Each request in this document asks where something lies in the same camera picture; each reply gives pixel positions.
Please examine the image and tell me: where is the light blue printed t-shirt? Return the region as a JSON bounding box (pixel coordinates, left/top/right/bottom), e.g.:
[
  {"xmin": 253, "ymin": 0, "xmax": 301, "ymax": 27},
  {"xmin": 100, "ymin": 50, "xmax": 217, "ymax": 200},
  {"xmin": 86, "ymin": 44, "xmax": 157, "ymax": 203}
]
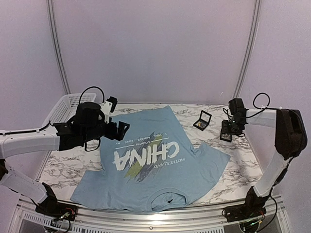
[{"xmin": 70, "ymin": 106, "xmax": 230, "ymax": 212}]

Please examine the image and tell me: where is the right wall aluminium profile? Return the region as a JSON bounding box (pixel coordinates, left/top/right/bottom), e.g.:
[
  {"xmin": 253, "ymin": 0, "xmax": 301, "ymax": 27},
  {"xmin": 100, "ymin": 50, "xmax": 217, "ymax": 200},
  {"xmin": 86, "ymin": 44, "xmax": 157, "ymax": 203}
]
[{"xmin": 232, "ymin": 0, "xmax": 262, "ymax": 98}]

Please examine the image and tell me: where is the wall aluminium profile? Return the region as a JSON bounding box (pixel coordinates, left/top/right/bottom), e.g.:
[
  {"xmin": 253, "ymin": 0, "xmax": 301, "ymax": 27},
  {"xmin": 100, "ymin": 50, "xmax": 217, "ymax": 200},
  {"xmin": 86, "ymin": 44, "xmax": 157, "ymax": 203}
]
[
  {"xmin": 46, "ymin": 0, "xmax": 71, "ymax": 94},
  {"xmin": 232, "ymin": 0, "xmax": 262, "ymax": 98}
]

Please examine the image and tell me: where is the white perforated plastic basket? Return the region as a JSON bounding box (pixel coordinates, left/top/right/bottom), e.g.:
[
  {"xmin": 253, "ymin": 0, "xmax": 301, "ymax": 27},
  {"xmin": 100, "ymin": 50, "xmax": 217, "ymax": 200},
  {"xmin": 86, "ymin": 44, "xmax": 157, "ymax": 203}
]
[{"xmin": 42, "ymin": 92, "xmax": 97, "ymax": 126}]

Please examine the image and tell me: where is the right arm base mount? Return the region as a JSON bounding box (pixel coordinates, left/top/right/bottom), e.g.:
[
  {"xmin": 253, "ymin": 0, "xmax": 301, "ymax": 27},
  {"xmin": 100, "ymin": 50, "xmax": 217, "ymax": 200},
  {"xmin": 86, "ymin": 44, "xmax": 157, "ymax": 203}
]
[{"xmin": 222, "ymin": 186, "xmax": 270, "ymax": 222}]

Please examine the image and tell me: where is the open black brooch box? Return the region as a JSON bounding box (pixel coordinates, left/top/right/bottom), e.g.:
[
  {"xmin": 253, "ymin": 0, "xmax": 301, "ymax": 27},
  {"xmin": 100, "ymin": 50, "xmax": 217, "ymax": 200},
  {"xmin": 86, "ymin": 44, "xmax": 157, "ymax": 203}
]
[{"xmin": 193, "ymin": 110, "xmax": 212, "ymax": 131}]

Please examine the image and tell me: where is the left wall aluminium profile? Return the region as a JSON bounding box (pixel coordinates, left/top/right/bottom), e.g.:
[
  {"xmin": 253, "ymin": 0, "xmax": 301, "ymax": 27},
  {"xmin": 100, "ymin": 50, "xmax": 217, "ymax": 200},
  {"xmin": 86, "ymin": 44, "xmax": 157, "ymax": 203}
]
[{"xmin": 46, "ymin": 0, "xmax": 71, "ymax": 94}]

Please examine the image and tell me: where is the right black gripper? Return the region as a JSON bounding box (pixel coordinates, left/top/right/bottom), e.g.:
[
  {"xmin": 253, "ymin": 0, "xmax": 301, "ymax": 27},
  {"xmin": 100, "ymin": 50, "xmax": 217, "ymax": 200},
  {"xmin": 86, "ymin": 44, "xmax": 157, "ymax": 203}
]
[{"xmin": 221, "ymin": 118, "xmax": 244, "ymax": 135}]

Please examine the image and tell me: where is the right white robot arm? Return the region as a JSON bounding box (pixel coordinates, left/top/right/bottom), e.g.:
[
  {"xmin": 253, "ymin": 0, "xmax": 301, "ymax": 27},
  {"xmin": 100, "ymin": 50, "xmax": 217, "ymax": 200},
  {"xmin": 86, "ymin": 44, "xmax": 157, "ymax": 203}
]
[{"xmin": 220, "ymin": 98, "xmax": 308, "ymax": 217}]

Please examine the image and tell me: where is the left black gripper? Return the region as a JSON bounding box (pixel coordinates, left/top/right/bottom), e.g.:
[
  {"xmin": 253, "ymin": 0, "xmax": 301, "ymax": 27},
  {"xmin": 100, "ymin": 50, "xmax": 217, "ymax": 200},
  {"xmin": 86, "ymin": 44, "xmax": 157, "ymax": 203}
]
[{"xmin": 82, "ymin": 120, "xmax": 129, "ymax": 143}]

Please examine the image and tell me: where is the black square box lid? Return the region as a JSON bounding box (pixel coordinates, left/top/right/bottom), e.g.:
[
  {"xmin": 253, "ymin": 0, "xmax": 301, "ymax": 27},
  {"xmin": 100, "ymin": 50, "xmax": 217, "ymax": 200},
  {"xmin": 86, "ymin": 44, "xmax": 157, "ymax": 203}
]
[{"xmin": 220, "ymin": 133, "xmax": 232, "ymax": 142}]

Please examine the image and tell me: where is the aluminium front rail frame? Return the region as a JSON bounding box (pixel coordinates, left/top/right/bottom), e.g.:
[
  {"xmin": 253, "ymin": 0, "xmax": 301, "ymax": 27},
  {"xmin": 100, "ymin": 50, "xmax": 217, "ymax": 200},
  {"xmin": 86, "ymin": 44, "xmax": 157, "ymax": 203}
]
[{"xmin": 9, "ymin": 191, "xmax": 290, "ymax": 233}]

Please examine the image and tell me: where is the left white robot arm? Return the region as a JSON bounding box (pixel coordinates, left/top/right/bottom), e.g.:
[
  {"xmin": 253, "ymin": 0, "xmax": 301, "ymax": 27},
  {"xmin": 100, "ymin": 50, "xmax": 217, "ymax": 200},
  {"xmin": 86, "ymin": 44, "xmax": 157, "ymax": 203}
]
[{"xmin": 0, "ymin": 93, "xmax": 130, "ymax": 216}]

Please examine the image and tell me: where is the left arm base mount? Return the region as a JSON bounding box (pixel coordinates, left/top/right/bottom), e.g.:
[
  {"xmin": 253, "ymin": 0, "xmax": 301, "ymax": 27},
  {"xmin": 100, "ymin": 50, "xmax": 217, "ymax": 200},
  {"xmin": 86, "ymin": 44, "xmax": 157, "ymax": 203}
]
[{"xmin": 35, "ymin": 183, "xmax": 77, "ymax": 221}]

